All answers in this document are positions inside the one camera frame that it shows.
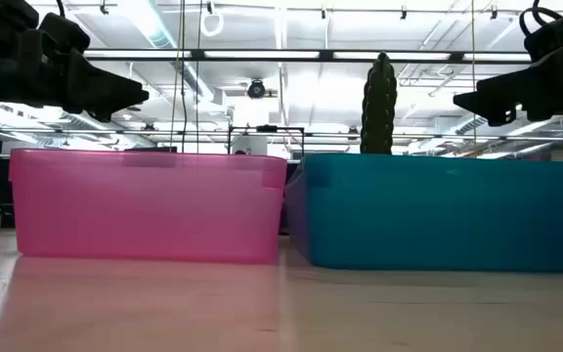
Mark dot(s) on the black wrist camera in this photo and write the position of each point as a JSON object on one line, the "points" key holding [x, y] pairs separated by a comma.
{"points": [[64, 31], [560, 34]]}

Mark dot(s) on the black overhead camera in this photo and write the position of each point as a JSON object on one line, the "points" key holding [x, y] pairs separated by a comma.
{"points": [[256, 89]]}

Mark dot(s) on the small black background frame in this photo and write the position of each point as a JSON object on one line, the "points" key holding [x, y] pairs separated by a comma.
{"points": [[266, 129]]}

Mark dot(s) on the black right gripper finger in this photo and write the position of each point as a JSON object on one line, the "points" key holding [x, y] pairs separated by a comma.
{"points": [[501, 95]]}

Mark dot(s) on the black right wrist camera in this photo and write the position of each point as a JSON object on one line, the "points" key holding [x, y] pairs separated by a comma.
{"points": [[560, 34]]}

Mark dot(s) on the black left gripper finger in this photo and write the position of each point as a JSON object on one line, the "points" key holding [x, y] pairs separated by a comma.
{"points": [[105, 93]]}

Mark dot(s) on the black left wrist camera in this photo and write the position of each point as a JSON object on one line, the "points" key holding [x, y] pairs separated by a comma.
{"points": [[64, 31]]}

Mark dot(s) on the pink translucent plastic bin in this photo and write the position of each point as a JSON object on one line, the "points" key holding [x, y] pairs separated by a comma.
{"points": [[144, 210]]}

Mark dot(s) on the blue translucent plastic bin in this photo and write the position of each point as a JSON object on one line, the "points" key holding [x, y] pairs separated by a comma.
{"points": [[438, 215]]}

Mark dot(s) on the black overhead crossbar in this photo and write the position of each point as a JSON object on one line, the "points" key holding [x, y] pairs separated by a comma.
{"points": [[325, 55]]}

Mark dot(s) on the green cactus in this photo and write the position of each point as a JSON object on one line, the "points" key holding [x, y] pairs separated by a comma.
{"points": [[378, 107]]}

